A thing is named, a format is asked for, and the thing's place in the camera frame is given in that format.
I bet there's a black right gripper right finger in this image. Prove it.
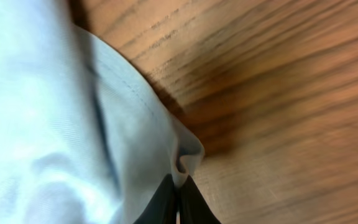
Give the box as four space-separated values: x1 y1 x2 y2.
178 175 221 224

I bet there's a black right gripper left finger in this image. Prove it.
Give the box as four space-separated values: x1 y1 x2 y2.
134 174 177 224

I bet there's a light blue t-shirt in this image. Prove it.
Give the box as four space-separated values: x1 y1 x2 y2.
0 0 204 223

